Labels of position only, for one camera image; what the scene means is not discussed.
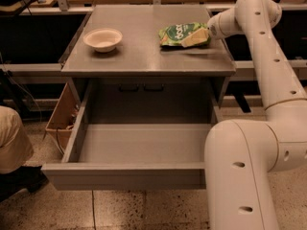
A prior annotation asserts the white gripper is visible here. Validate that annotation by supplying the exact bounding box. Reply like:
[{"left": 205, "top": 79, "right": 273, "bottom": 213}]
[{"left": 181, "top": 8, "right": 243, "bottom": 48}]

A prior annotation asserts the green rice chip bag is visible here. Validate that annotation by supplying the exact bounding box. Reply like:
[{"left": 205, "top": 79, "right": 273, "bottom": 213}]
[{"left": 158, "top": 22, "right": 210, "bottom": 47}]

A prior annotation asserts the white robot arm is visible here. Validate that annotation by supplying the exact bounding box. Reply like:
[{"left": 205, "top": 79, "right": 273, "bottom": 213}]
[{"left": 204, "top": 0, "right": 307, "bottom": 230}]

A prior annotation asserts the grey cabinet with top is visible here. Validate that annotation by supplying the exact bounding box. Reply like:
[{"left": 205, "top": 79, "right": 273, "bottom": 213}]
[{"left": 62, "top": 5, "right": 235, "bottom": 124}]

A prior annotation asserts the open grey top drawer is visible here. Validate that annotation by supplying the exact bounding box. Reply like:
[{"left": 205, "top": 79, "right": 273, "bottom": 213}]
[{"left": 41, "top": 80, "right": 224, "bottom": 191}]

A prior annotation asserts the white paper bowl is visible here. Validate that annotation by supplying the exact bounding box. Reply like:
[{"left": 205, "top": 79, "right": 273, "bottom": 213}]
[{"left": 83, "top": 28, "right": 123, "bottom": 53}]

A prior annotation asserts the brown cardboard box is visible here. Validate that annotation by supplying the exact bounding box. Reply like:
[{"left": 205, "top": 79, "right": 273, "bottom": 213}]
[{"left": 45, "top": 83, "right": 79, "bottom": 153}]

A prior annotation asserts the person's beige trouser leg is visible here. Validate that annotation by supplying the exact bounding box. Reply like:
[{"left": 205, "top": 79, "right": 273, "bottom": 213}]
[{"left": 0, "top": 106, "right": 34, "bottom": 174}]

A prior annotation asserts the black shoe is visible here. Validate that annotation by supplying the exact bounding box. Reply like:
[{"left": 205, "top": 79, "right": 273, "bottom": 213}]
[{"left": 0, "top": 166, "right": 47, "bottom": 202}]

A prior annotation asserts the right black drawer handle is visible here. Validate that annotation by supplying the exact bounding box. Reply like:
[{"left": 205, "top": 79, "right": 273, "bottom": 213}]
[{"left": 143, "top": 83, "right": 164, "bottom": 92}]

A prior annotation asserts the black drawer handle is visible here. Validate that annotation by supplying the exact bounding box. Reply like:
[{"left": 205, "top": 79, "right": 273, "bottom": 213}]
[
  {"left": 143, "top": 83, "right": 164, "bottom": 92},
  {"left": 118, "top": 84, "right": 139, "bottom": 92}
]

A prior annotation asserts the left black drawer handle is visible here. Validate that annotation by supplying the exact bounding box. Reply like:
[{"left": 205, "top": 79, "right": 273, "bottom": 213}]
[{"left": 118, "top": 84, "right": 139, "bottom": 92}]

